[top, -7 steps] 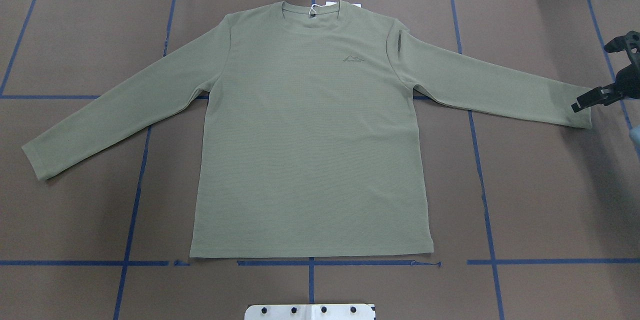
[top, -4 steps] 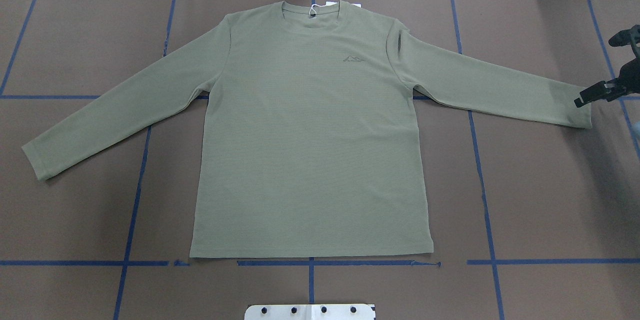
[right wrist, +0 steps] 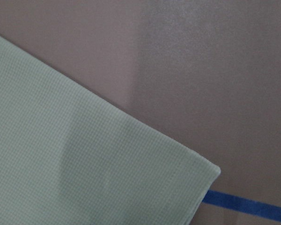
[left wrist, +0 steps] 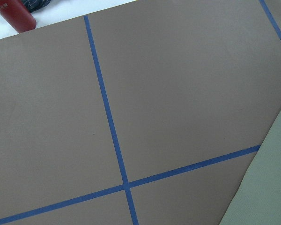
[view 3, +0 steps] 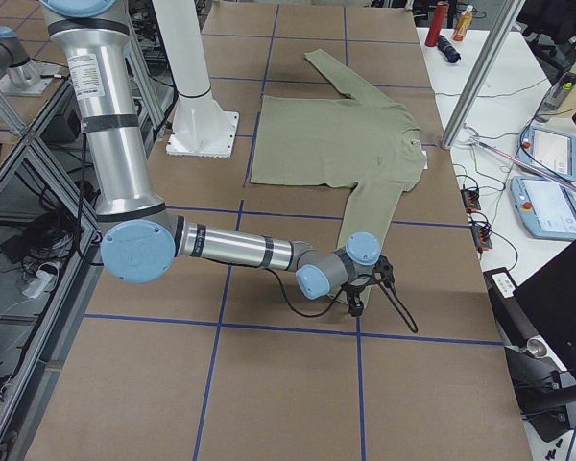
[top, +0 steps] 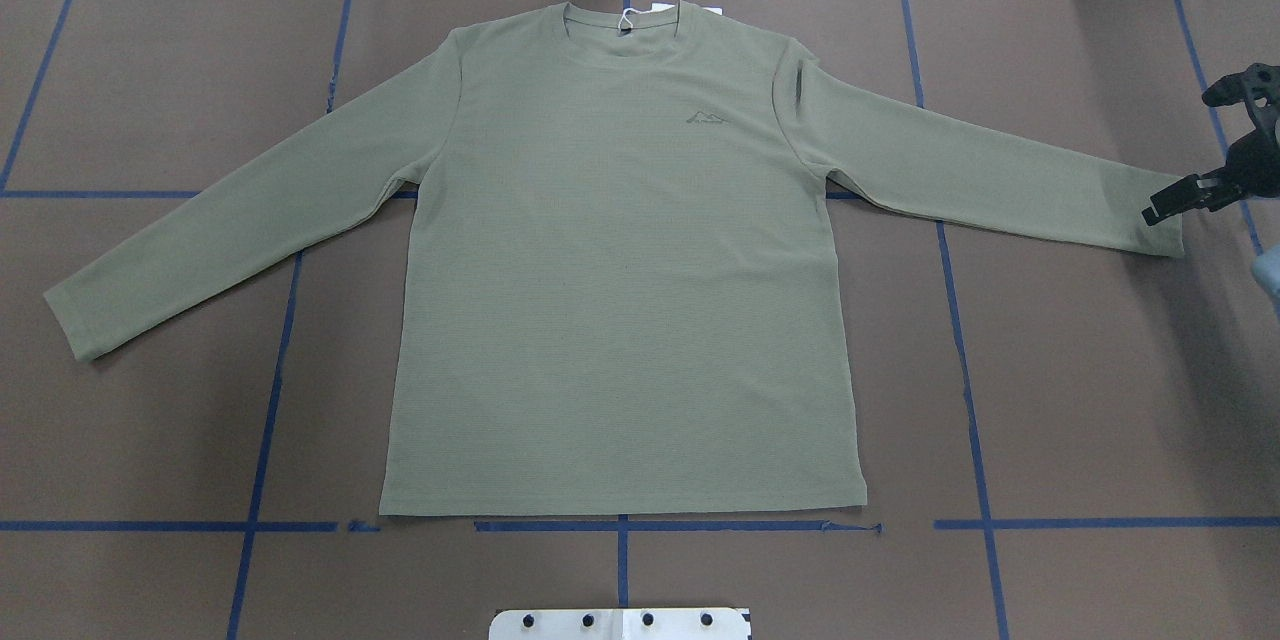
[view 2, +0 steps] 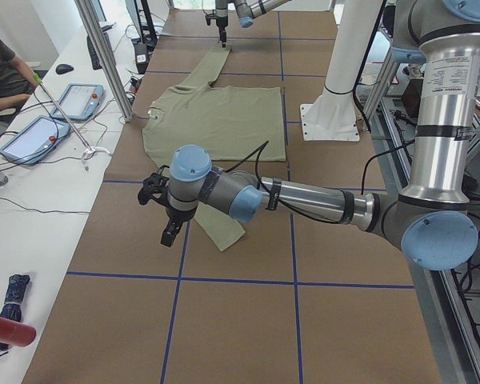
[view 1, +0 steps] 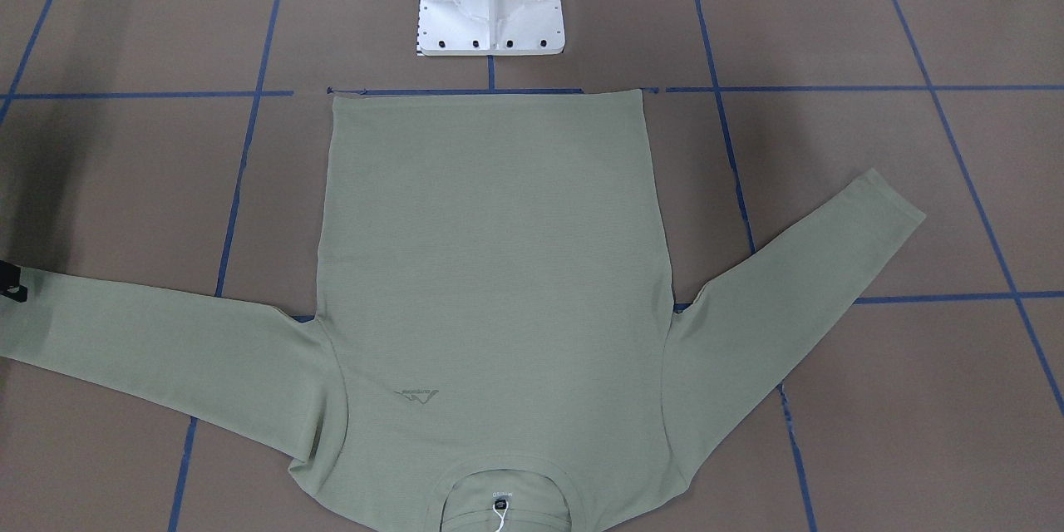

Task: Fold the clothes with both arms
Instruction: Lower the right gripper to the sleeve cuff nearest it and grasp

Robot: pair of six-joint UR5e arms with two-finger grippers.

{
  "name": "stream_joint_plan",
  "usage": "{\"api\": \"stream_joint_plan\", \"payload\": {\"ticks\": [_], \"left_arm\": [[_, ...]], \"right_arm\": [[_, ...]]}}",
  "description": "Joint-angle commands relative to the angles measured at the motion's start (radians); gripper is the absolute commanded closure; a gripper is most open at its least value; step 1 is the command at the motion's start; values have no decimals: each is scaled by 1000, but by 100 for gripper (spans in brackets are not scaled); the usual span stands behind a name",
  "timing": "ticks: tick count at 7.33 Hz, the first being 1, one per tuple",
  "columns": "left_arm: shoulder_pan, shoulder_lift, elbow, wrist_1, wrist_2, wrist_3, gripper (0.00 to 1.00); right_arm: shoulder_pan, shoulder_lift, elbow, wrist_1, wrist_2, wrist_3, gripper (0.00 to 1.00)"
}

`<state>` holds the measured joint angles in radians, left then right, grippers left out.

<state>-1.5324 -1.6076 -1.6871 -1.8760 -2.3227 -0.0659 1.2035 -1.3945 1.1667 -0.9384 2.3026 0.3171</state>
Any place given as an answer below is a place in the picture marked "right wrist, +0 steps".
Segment olive green long-sleeve shirt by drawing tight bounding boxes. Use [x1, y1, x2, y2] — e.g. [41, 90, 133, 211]
[0, 37, 221, 225]

